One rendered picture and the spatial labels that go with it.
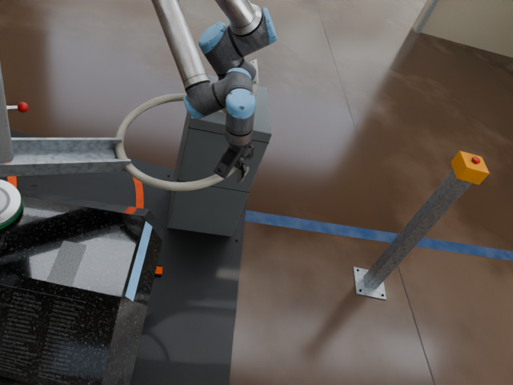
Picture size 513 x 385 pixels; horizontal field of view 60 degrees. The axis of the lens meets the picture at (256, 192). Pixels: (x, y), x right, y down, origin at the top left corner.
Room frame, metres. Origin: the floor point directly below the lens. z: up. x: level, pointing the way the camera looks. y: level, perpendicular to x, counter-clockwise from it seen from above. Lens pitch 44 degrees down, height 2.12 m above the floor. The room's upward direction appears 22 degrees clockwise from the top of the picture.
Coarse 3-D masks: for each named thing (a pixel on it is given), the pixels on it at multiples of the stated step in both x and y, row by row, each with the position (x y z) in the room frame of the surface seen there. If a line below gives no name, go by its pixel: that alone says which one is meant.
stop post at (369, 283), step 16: (464, 160) 1.80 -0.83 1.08; (480, 160) 1.85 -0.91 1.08; (448, 176) 1.84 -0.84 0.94; (464, 176) 1.76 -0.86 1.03; (480, 176) 1.77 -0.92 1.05; (448, 192) 1.78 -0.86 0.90; (432, 208) 1.78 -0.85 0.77; (448, 208) 1.79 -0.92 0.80; (416, 224) 1.79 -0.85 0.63; (432, 224) 1.79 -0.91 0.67; (400, 240) 1.81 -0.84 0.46; (416, 240) 1.79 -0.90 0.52; (384, 256) 1.82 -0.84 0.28; (400, 256) 1.79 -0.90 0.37; (368, 272) 1.84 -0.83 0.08; (384, 272) 1.78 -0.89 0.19; (368, 288) 1.78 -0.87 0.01; (384, 288) 1.83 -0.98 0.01
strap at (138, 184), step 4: (8, 176) 1.51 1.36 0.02; (12, 176) 1.52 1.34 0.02; (8, 180) 1.49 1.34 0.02; (12, 180) 1.50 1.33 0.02; (16, 180) 1.51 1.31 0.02; (136, 180) 1.86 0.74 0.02; (12, 184) 1.47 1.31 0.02; (16, 184) 1.48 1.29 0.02; (136, 184) 1.83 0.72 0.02; (140, 184) 1.85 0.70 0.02; (136, 188) 1.80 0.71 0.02; (140, 188) 1.82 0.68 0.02; (136, 192) 1.77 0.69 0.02; (140, 192) 1.78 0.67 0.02; (136, 196) 1.74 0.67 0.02; (140, 196) 1.75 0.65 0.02; (136, 200) 1.71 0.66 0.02; (140, 200) 1.73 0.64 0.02; (136, 204) 1.68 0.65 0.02; (140, 204) 1.70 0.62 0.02; (140, 208) 1.67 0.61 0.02
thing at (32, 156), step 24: (24, 144) 0.91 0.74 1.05; (48, 144) 0.96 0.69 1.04; (72, 144) 1.01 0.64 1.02; (96, 144) 1.07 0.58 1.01; (0, 168) 0.78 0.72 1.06; (24, 168) 0.82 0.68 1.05; (48, 168) 0.87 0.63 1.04; (72, 168) 0.91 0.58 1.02; (96, 168) 0.97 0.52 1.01; (120, 168) 1.02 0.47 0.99
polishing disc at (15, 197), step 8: (0, 184) 0.86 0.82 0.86; (8, 184) 0.88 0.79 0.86; (0, 192) 0.83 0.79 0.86; (8, 192) 0.85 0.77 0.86; (16, 192) 0.86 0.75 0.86; (0, 200) 0.81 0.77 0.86; (8, 200) 0.82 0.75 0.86; (16, 200) 0.83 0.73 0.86; (0, 208) 0.78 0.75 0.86; (8, 208) 0.79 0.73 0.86; (16, 208) 0.80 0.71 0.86; (0, 216) 0.75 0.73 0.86; (8, 216) 0.76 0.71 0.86; (0, 224) 0.73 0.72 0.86
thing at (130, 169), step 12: (168, 96) 1.41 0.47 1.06; (180, 96) 1.43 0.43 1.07; (144, 108) 1.32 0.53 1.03; (132, 120) 1.26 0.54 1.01; (120, 132) 1.17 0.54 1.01; (120, 144) 1.11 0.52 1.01; (120, 156) 1.06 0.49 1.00; (132, 168) 1.03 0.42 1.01; (144, 180) 1.00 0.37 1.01; (156, 180) 1.01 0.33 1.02; (204, 180) 1.06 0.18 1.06; (216, 180) 1.08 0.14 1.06
